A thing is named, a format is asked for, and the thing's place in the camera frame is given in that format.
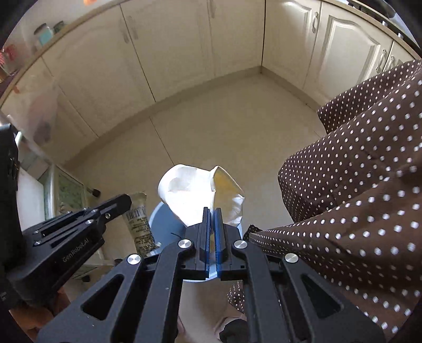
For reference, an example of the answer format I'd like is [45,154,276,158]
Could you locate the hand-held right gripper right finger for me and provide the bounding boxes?
[213,207,386,343]

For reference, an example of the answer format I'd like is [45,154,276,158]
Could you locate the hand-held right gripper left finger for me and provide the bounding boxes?
[36,207,212,343]

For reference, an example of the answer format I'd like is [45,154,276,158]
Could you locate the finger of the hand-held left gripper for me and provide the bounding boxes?
[21,193,133,247]

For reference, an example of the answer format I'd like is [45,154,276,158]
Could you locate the clear plastic wrapper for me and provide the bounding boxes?
[123,192,157,258]

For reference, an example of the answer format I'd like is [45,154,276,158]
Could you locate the white paper bag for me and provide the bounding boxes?
[157,164,246,228]

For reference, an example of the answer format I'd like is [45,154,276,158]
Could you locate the person's left hand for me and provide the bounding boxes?
[10,287,72,342]

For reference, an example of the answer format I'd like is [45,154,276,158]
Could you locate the green patterned panel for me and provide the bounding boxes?
[40,163,89,221]

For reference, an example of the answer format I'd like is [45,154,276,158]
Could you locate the white cabinet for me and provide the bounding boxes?
[15,132,53,231]

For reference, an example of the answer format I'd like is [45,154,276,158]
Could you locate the dark shoe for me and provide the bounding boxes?
[219,318,248,343]

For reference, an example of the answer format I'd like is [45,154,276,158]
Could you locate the brown polka dot tablecloth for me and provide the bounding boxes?
[227,59,422,343]

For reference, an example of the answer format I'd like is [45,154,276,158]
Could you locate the cream kitchen base cabinets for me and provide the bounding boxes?
[0,0,416,155]

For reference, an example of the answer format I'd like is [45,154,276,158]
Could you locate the teal glass jar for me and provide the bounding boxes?
[34,24,55,47]

